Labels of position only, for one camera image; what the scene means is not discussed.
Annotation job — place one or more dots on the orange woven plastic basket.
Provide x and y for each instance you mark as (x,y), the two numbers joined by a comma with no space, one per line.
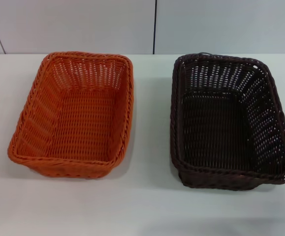
(83,118)

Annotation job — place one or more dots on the dark brown woven basket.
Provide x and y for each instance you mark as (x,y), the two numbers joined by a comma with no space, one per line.
(216,132)

